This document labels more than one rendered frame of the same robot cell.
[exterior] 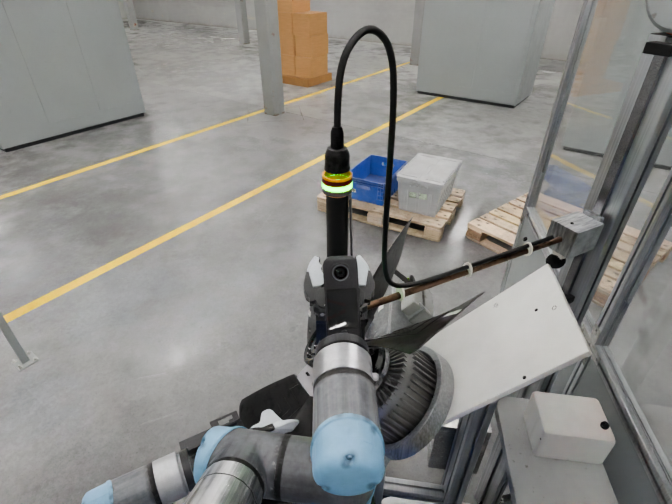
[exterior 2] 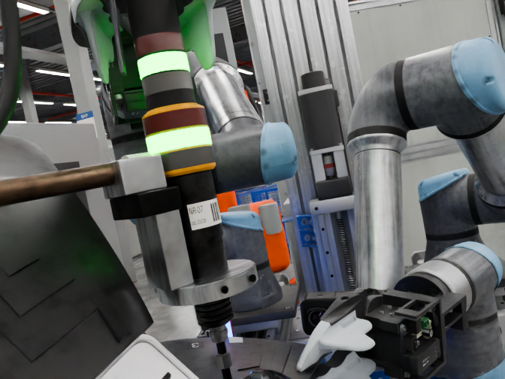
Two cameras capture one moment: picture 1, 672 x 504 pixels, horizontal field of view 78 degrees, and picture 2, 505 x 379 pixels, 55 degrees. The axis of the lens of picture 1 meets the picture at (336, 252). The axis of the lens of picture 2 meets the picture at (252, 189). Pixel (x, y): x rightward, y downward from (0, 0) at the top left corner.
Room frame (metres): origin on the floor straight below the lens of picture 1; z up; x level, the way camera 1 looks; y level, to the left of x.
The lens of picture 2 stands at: (0.89, -0.04, 1.38)
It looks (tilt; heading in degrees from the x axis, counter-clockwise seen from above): 3 degrees down; 166
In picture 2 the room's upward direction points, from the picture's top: 11 degrees counter-clockwise
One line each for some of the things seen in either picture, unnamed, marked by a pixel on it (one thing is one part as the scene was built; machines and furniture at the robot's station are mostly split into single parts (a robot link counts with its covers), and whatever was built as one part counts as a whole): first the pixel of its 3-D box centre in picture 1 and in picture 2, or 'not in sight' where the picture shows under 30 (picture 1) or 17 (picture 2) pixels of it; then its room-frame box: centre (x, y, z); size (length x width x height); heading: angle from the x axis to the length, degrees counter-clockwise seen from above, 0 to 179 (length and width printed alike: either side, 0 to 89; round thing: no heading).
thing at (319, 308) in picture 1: (340, 329); (143, 73); (0.43, -0.01, 1.48); 0.12 x 0.08 x 0.09; 2
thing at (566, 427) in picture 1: (564, 421); not in sight; (0.65, -0.60, 0.92); 0.17 x 0.16 x 0.11; 82
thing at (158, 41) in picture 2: not in sight; (159, 48); (0.55, 0.00, 1.47); 0.03 x 0.03 x 0.01
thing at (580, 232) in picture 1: (574, 233); not in sight; (0.83, -0.56, 1.39); 0.10 x 0.07 x 0.09; 117
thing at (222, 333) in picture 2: not in sight; (216, 323); (0.55, 0.00, 1.27); 0.01 x 0.01 x 0.02
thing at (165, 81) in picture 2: not in sight; (167, 86); (0.55, 0.00, 1.44); 0.03 x 0.03 x 0.01
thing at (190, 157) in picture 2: not in sight; (182, 159); (0.55, 0.00, 1.39); 0.04 x 0.04 x 0.01
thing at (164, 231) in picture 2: not in sight; (183, 224); (0.55, -0.01, 1.35); 0.09 x 0.07 x 0.10; 117
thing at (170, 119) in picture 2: not in sight; (175, 122); (0.55, 0.00, 1.42); 0.04 x 0.04 x 0.01
